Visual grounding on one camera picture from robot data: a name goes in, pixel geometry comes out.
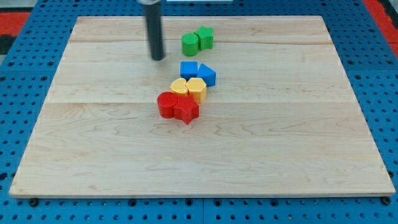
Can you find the blue cube block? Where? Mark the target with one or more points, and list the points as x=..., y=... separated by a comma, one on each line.
x=188, y=69

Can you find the green star block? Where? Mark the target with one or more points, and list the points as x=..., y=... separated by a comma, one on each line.
x=205, y=37

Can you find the yellow hexagon block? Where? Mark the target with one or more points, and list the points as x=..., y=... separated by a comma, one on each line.
x=197, y=87

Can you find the blue triangle block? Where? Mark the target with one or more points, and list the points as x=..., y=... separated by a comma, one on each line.
x=207, y=74

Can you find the light wooden board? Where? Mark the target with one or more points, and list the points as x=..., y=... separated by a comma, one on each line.
x=282, y=120

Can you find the red star block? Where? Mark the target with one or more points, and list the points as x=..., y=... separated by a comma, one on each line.
x=186, y=109

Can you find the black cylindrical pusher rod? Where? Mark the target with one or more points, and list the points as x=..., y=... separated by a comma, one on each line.
x=153, y=18

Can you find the red cylinder block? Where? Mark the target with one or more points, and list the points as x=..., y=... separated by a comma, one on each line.
x=166, y=102

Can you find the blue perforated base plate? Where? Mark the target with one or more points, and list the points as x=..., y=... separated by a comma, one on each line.
x=31, y=62

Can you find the green cylinder block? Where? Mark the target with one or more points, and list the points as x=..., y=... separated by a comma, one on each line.
x=190, y=44

